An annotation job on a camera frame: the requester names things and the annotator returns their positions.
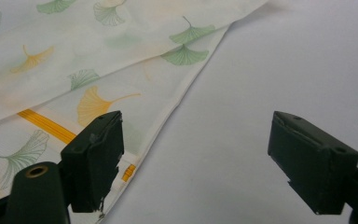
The light blue table mat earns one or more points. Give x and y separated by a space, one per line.
261 93

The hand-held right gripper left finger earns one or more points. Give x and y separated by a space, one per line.
90 168

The white ginkgo leaf print pillowcase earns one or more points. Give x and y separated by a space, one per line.
84 56

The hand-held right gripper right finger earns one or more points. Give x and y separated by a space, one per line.
310 168

